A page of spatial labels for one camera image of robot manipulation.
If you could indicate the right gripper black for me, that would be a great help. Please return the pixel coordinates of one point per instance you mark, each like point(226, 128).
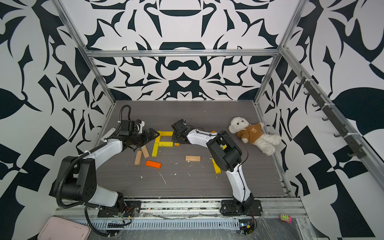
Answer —
point(173, 138)

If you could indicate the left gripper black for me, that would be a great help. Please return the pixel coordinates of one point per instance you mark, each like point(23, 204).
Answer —
point(147, 138)

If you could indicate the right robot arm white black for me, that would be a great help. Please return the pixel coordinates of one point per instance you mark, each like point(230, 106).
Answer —
point(225, 152)

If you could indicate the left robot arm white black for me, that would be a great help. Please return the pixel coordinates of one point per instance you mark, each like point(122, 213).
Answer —
point(76, 183)

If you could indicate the natural wood block tilted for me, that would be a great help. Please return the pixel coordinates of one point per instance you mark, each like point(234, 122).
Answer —
point(145, 152)

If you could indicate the natural wood block left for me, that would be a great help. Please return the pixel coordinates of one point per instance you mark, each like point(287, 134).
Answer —
point(138, 158)

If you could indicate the white small device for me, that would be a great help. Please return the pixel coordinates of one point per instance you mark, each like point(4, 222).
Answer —
point(107, 134)

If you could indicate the red orange block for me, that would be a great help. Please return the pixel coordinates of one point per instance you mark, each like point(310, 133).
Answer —
point(153, 164)

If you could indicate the natural wood block centre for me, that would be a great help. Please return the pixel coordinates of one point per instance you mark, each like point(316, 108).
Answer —
point(193, 158)

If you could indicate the yellow block right long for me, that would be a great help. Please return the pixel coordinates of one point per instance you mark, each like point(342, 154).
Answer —
point(216, 167)

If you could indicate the white teddy bear brown shirt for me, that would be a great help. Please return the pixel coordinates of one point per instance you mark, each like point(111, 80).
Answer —
point(253, 134)

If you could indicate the green circuit board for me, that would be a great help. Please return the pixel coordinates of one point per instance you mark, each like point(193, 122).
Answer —
point(247, 226)

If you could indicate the pink tray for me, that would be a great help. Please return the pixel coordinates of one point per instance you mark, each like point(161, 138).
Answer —
point(61, 229)

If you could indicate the pink green small gadget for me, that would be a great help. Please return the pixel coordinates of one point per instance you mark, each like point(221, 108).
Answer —
point(286, 218)

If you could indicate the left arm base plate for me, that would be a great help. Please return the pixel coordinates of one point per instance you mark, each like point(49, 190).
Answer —
point(128, 208)

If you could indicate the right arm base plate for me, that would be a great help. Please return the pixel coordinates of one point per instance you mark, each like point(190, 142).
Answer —
point(230, 208)

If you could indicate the aluminium front rail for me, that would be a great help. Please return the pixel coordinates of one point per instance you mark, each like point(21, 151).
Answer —
point(168, 209)

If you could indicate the grey hook rail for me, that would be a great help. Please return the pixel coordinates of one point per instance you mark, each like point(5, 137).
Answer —
point(334, 116)

